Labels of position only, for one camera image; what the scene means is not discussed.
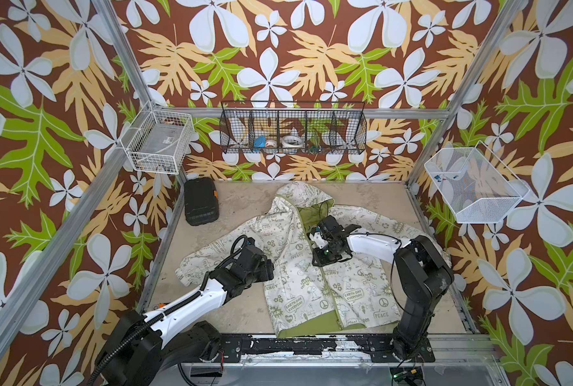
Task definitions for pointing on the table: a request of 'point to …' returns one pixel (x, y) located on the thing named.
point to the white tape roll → (292, 141)
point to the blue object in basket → (260, 141)
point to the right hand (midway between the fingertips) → (314, 261)
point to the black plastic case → (200, 200)
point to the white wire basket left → (157, 140)
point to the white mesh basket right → (476, 184)
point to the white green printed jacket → (356, 293)
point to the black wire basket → (292, 127)
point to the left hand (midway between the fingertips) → (268, 264)
